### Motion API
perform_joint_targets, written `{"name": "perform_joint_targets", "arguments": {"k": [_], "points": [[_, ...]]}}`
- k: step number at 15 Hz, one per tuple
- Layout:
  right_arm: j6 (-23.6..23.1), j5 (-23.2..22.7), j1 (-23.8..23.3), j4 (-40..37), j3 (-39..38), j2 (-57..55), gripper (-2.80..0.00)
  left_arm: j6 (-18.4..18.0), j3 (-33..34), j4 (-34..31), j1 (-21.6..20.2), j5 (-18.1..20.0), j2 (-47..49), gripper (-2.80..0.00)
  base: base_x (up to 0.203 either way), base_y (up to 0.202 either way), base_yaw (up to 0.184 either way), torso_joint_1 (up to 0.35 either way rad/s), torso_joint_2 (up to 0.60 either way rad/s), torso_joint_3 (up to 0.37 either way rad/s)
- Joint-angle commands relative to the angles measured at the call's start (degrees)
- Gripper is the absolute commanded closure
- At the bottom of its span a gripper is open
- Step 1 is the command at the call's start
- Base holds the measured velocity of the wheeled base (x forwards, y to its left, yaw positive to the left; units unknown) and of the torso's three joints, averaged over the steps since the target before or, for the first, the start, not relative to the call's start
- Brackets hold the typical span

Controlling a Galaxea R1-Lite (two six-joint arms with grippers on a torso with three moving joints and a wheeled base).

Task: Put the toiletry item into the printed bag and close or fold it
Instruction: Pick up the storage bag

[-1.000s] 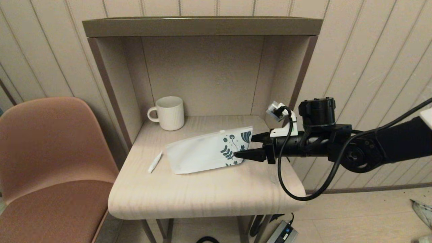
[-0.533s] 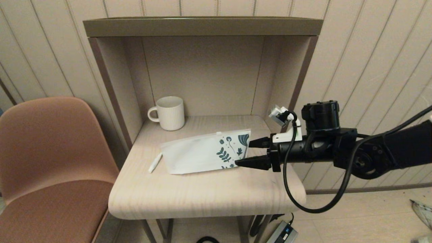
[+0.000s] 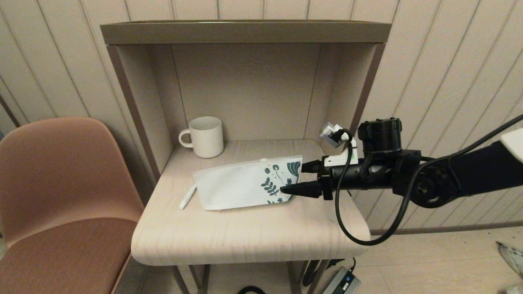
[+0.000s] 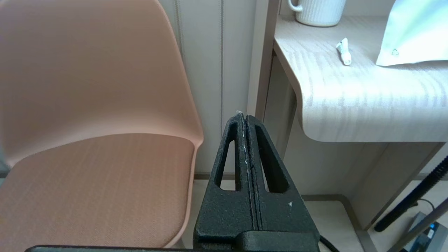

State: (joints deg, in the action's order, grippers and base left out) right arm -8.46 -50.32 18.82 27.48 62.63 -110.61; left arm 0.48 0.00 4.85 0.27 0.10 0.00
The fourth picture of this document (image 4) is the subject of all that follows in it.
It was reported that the white ribbed ceramic mug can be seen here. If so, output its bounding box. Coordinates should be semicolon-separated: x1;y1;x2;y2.
288;0;347;27

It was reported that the pink plastic chair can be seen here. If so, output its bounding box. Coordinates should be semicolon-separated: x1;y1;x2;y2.
0;0;204;250

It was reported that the thin black left camera cable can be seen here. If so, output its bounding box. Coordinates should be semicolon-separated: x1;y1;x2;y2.
318;236;340;252

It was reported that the thick black braided floor cable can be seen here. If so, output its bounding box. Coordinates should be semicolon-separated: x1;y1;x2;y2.
374;159;448;232

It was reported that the white floral zipper pouch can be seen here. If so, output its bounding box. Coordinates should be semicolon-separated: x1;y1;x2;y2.
376;0;448;67

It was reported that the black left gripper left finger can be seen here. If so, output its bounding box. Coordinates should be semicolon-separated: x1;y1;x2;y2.
194;113;258;247

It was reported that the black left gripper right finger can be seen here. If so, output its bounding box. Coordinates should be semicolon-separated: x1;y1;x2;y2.
246;115;321;243

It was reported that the grey power adapter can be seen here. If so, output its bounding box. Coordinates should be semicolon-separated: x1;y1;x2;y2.
402;212;448;252

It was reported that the grey metal desk frame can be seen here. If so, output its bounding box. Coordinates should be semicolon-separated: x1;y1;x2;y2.
303;194;448;252

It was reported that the small white toothpaste tube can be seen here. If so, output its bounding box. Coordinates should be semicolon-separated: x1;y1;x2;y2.
336;38;352;66

